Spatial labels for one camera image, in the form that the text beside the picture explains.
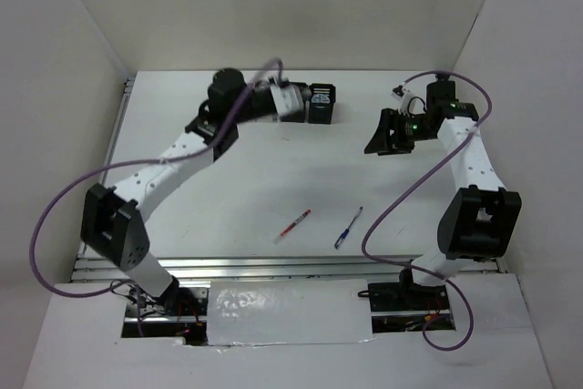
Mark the blue glue bottle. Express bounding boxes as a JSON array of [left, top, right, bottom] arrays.
[[311, 93, 331, 105]]

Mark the right black slotted container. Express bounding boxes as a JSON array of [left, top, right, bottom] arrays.
[[307, 83, 336, 125]]

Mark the red pen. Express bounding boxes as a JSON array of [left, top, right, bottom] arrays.
[[273, 209, 312, 244]]

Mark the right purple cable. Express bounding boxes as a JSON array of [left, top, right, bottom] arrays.
[[361, 70, 494, 352]]

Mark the blue pen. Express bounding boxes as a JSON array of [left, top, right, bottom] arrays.
[[333, 206, 363, 250]]

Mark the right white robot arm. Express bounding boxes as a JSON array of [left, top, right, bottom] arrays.
[[364, 75, 522, 309]]

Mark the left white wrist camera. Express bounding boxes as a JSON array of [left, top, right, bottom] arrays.
[[270, 85, 303, 118]]

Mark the white taped cover panel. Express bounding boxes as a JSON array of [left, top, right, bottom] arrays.
[[207, 279, 373, 346]]

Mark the aluminium frame rail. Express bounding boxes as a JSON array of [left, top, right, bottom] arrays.
[[69, 70, 511, 285]]

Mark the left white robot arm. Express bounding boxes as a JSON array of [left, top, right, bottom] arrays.
[[80, 68, 311, 315]]

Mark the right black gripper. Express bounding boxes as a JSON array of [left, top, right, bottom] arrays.
[[364, 107, 435, 155]]

